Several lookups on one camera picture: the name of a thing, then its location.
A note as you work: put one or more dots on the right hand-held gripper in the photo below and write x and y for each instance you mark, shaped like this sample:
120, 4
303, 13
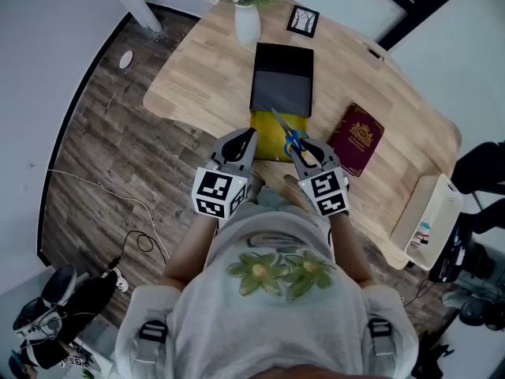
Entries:
325, 190

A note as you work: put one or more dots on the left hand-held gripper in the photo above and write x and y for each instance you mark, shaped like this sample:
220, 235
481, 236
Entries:
219, 190

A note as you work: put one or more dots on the black box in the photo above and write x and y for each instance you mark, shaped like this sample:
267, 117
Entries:
282, 89

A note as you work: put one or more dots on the person's right forearm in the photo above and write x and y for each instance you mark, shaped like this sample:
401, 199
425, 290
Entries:
349, 247

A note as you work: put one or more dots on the person's left forearm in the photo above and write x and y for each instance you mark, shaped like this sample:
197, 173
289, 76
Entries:
189, 251

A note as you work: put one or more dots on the dark red book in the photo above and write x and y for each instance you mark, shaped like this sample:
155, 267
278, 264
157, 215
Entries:
357, 140

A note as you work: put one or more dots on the person's left leg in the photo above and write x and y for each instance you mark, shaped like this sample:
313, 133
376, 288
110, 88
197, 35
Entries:
258, 188

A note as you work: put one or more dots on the person's pale blue shorts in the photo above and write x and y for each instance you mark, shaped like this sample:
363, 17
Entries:
276, 200

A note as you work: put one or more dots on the white vase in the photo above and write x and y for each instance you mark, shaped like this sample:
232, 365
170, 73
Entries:
248, 26

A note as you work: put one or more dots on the blue white packet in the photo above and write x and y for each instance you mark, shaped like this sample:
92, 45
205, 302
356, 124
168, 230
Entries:
424, 228

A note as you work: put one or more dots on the white plastic basket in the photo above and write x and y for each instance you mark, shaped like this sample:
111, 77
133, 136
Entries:
438, 207

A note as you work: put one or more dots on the white round floor disc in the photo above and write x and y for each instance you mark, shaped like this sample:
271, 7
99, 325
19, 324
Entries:
126, 59

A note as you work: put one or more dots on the black office chair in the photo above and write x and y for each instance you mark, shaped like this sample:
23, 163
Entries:
479, 164

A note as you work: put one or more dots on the person's white flower shirt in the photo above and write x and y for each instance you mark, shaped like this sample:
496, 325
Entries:
256, 322

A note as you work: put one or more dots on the black bag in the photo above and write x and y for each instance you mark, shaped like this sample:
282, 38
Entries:
450, 259

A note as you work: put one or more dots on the white pillar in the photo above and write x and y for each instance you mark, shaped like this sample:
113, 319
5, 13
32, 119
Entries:
136, 2

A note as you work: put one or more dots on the white side table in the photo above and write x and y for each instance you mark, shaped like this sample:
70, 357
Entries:
98, 353

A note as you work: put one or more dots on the small green plant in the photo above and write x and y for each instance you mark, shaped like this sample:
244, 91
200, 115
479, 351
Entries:
85, 374

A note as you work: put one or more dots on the black picture frame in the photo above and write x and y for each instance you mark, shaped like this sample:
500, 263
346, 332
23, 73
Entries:
303, 21

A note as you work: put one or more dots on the black window frame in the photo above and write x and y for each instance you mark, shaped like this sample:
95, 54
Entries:
434, 6

